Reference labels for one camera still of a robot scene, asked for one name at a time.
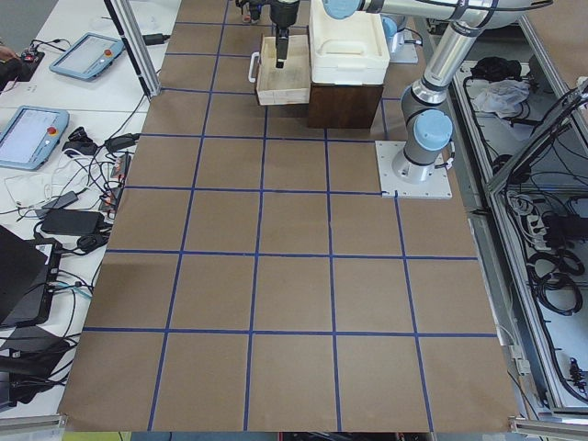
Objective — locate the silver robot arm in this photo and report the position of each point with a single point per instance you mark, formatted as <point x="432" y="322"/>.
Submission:
<point x="430" y="129"/>
<point x="393" y="27"/>

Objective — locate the aluminium frame post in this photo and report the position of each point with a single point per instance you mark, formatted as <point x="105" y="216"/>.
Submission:
<point x="126" y="24"/>

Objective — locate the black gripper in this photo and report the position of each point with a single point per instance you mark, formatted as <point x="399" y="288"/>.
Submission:
<point x="284" y="13"/>

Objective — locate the blue teach pendant near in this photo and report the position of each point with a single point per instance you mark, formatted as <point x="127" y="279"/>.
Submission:
<point x="31" y="136"/>

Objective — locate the white plastic tray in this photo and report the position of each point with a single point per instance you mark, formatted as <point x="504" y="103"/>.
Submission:
<point x="350" y="51"/>

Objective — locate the white cloth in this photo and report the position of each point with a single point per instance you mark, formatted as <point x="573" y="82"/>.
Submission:
<point x="502" y="98"/>

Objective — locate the black laptop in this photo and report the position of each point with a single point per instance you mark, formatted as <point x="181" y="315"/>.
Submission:
<point x="28" y="268"/>

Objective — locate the dark wooden cabinet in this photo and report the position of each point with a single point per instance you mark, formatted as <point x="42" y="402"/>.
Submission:
<point x="343" y="106"/>

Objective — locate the blue teach pendant far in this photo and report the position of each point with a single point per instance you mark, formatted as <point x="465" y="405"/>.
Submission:
<point x="89" y="57"/>

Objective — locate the black power adapter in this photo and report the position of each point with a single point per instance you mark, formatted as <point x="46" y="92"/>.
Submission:
<point x="72" y="222"/>

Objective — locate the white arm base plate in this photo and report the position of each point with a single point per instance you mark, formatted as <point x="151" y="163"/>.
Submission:
<point x="399" y="178"/>
<point x="402" y="48"/>

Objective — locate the light wooden drawer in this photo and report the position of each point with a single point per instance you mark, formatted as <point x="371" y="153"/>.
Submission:
<point x="279" y="86"/>

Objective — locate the blue teach pendant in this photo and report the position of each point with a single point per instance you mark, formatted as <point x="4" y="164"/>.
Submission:
<point x="89" y="57"/>
<point x="31" y="136"/>

